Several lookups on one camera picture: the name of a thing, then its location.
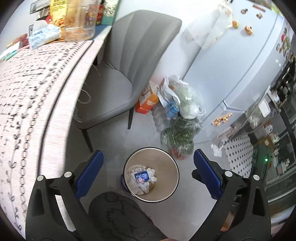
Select black wire basket rack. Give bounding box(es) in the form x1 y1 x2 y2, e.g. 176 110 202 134
30 0 50 17

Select blue purple snack wrapper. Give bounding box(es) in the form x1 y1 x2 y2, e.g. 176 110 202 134
134 171 149 183

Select red snack packets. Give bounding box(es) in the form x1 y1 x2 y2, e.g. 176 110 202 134
6 33 28 49

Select clear plastic bag on fridge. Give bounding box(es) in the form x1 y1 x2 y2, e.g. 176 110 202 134
184 1 233 50

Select white plastic bag of goods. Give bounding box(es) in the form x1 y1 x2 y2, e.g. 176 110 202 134
158 75 206 120

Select green vegetables in bag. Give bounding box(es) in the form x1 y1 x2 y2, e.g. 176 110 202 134
161 115 201 160

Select green floral tall box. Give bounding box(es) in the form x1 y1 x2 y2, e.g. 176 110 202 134
101 0 121 26

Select white tissue paper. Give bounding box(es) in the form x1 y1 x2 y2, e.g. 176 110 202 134
128 168 157 196

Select yellow snack bag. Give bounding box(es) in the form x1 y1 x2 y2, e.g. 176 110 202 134
49 0 68 28

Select blue tissue pack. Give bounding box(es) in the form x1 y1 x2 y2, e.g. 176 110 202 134
28 24 62 50

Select white refrigerator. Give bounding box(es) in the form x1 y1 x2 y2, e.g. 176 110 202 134
181 0 286 144

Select large clear plastic jar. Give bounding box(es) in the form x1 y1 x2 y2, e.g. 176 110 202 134
63 0 101 42

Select grey upholstered chair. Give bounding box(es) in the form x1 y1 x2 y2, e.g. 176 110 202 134
75 10 182 152

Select beige trash bin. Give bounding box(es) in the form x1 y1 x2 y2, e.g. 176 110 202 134
121 147 180 203

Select orange paper bag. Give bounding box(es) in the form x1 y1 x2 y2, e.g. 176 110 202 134
135 81 159 114

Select person's dark patterned knee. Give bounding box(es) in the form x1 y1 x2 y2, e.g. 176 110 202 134
88 191 168 241

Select patterned pink tablecloth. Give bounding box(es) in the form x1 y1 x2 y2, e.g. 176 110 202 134
1 41 92 235

